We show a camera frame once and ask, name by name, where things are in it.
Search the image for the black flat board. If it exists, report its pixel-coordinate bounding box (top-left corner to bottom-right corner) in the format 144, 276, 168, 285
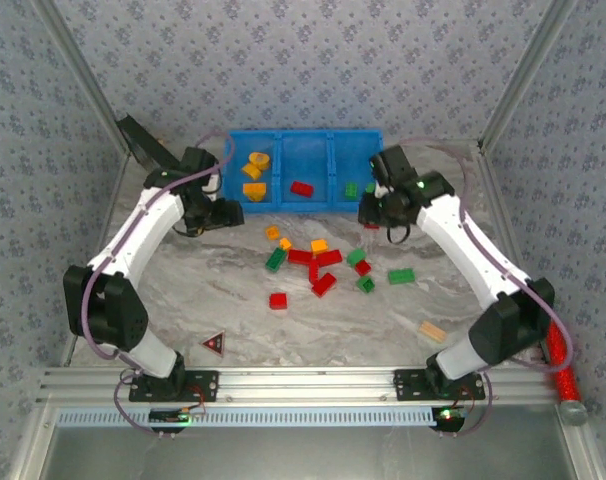
115, 114, 185, 172

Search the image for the small wooden block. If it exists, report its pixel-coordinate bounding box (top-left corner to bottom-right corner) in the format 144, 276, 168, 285
418, 321, 447, 344

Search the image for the red triangle sign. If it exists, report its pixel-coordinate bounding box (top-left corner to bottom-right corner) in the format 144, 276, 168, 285
199, 329, 227, 358

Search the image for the small controller board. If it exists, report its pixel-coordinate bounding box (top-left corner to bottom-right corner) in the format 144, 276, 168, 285
431, 407, 468, 432
149, 408, 207, 426

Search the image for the red glitter tube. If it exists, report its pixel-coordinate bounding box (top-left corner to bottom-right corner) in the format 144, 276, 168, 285
546, 322, 589, 427

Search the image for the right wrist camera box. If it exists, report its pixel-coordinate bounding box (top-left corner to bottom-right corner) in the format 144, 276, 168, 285
370, 145, 417, 199

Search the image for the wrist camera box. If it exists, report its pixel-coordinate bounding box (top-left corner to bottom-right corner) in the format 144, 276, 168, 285
370, 145, 417, 199
179, 146, 222, 197

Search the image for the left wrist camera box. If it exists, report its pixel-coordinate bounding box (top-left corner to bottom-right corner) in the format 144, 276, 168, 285
179, 146, 222, 197

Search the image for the aluminium table end rail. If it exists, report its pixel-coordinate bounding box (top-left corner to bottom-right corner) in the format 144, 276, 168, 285
155, 138, 484, 149

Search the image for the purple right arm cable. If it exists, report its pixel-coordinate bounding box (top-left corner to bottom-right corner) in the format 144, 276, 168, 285
395, 137, 575, 439

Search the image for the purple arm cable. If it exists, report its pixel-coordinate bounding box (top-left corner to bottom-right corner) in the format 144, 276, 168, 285
395, 137, 575, 439
81, 130, 234, 437

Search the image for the aluminium table side rail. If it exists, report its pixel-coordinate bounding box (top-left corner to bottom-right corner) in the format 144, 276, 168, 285
60, 149, 132, 369
474, 144, 550, 362

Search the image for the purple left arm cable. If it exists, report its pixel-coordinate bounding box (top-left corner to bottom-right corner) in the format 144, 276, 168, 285
81, 130, 234, 437

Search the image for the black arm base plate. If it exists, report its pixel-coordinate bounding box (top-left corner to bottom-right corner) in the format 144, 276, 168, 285
128, 369, 220, 403
393, 368, 486, 401

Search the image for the aluminium mounting rail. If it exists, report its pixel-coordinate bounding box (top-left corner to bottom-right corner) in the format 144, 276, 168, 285
37, 367, 557, 404

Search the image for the aluminium frame post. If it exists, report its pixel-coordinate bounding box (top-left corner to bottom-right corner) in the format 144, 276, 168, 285
555, 404, 606, 480
10, 402, 59, 480
476, 0, 580, 151

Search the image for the grey slotted cable duct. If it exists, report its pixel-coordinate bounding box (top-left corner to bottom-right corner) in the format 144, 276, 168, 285
55, 405, 439, 427

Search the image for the aluminium lower frame post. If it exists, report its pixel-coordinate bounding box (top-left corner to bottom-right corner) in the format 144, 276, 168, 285
10, 402, 59, 480
555, 404, 606, 480

